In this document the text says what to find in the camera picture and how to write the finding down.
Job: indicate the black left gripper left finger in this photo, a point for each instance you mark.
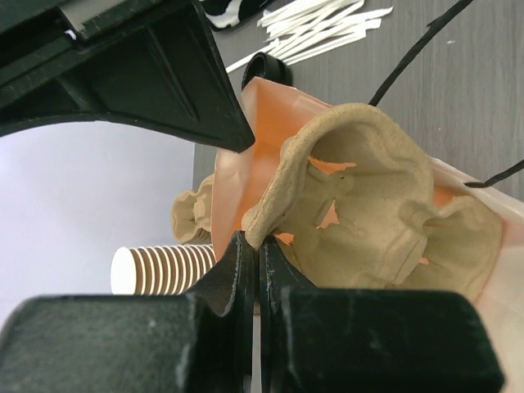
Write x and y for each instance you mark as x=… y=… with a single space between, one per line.
x=221 y=354

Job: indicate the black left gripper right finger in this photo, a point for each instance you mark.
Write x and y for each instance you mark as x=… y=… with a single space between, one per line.
x=278 y=277

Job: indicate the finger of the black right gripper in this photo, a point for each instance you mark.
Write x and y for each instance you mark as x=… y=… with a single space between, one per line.
x=151 y=64

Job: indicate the cardboard cup carrier stack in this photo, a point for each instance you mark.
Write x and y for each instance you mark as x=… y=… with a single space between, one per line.
x=191 y=214

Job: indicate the orange paper bag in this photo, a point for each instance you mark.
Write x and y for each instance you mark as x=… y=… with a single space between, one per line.
x=276 y=113

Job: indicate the single cardboard cup carrier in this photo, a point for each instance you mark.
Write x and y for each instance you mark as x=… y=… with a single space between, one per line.
x=356 y=193

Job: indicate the stack of paper cups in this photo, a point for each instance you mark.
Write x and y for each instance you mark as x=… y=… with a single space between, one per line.
x=159 y=270

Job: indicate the zebra print blanket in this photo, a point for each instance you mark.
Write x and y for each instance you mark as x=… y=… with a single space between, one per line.
x=227 y=14

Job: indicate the stack of black lids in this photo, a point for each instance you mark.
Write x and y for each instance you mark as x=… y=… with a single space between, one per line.
x=264 y=66

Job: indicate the pile of wrapped straws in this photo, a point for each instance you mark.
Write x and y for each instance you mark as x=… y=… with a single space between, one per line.
x=305 y=29

